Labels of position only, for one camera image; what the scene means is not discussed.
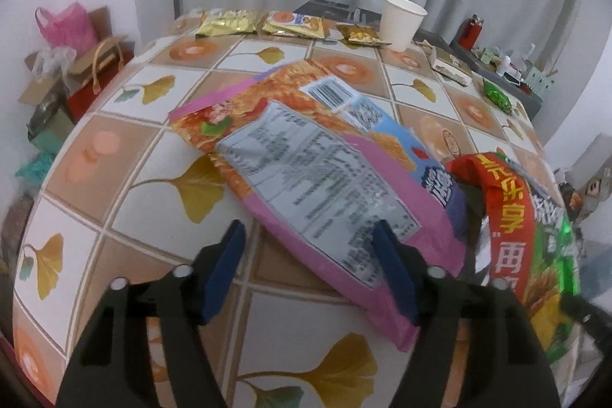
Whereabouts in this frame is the white paper cup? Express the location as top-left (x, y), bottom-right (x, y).
top-left (379, 0), bottom-right (427, 52)

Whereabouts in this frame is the patterned ginkgo tablecloth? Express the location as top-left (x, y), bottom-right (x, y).
top-left (11, 8), bottom-right (589, 408)

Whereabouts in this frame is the small green snack packet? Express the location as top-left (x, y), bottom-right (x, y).
top-left (482, 80), bottom-right (513, 115)

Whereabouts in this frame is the pink orange snack bag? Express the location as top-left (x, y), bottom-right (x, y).
top-left (169, 60), bottom-right (468, 351)

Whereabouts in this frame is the brown gold snack packet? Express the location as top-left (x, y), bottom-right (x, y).
top-left (336, 23), bottom-right (390, 47)

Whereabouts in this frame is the green pencil holder box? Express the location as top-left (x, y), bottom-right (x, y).
top-left (522, 60), bottom-right (555, 101)

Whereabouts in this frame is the red thermos bottle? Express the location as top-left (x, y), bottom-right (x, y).
top-left (457, 13), bottom-right (483, 51)

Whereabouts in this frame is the orange yellow snack packet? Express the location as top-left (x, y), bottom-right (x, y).
top-left (260, 10), bottom-right (326, 39)

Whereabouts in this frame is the dark grey side cabinet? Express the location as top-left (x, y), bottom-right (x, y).
top-left (415, 27), bottom-right (544, 120)

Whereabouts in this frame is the green potato chip bag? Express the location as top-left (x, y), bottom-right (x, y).
top-left (447, 152), bottom-right (579, 362)

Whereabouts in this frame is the flat white snack box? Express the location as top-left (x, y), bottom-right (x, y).
top-left (428, 47), bottom-right (472, 87)

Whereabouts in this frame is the pink plastic bag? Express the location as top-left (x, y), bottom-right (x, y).
top-left (34, 2), bottom-right (99, 56)

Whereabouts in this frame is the red paper shopping bag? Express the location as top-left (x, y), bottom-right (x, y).
top-left (67, 35), bottom-right (134, 123)

